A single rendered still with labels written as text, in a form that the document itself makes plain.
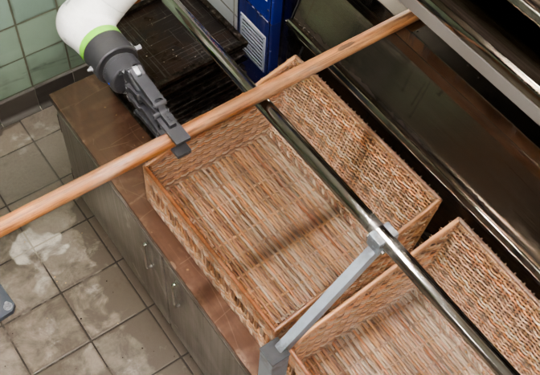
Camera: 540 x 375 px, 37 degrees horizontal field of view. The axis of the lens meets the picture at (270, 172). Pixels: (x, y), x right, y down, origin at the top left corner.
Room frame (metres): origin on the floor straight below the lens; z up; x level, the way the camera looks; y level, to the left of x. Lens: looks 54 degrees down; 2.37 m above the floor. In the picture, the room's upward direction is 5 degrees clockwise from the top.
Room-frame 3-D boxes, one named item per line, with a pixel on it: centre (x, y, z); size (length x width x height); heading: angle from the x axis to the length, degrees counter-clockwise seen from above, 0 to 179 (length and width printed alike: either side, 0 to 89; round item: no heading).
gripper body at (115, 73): (1.03, 0.28, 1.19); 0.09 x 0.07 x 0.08; 39
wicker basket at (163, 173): (1.11, -0.04, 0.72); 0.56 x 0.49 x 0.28; 40
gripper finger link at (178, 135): (0.91, 0.18, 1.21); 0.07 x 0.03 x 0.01; 39
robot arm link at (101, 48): (1.09, 0.32, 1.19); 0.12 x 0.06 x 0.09; 129
